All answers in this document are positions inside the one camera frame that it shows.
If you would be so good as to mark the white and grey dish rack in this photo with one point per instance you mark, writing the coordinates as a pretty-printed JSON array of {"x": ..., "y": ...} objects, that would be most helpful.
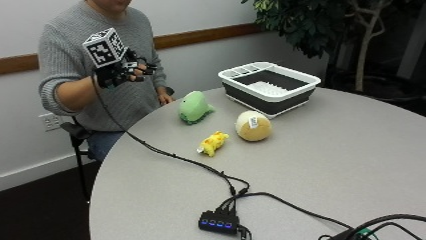
[{"x": 268, "y": 87}]

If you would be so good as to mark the white marker cube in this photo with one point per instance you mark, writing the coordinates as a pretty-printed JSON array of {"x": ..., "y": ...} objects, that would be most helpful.
[{"x": 105, "y": 46}]

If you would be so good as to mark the black chair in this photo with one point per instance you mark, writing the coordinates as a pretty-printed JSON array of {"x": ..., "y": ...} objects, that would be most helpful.
[{"x": 78, "y": 146}]

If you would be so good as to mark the wooden wall rail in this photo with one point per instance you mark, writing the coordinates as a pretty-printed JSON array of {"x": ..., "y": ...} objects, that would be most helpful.
[{"x": 133, "y": 45}]

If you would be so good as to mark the round beige soft toy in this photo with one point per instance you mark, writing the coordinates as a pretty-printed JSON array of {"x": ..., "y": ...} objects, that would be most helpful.
[{"x": 253, "y": 126}]

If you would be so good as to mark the indoor tree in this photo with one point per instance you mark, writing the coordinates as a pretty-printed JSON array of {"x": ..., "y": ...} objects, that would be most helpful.
[{"x": 336, "y": 30}]

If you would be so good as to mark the black usb hub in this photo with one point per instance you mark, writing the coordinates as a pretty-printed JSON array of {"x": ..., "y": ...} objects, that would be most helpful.
[{"x": 218, "y": 222}]

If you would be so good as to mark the green soft toy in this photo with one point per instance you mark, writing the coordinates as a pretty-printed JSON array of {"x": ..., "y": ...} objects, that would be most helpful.
[{"x": 193, "y": 107}]

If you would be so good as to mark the yellow soft toy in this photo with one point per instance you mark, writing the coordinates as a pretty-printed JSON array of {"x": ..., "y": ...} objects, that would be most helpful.
[{"x": 213, "y": 143}]

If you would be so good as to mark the white wall outlet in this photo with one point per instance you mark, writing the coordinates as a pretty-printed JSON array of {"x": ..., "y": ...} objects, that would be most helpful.
[{"x": 49, "y": 121}]

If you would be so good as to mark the the person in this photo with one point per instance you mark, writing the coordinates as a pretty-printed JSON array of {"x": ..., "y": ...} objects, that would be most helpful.
[{"x": 106, "y": 76}]

